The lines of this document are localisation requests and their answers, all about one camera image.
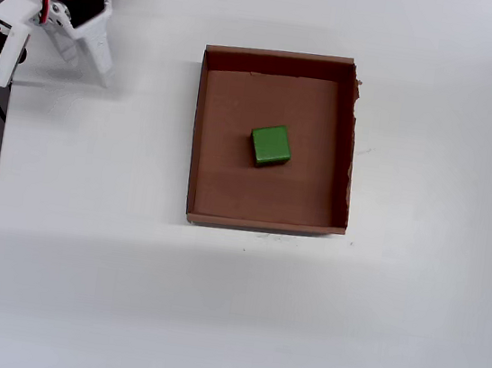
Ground white fixed gripper jaw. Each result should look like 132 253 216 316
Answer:
71 12 124 90

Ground white moving gripper jaw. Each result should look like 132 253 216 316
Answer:
25 0 88 67

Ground green wooden cube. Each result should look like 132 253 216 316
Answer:
246 121 296 174

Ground brown cardboard box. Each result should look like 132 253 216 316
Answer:
179 38 372 247

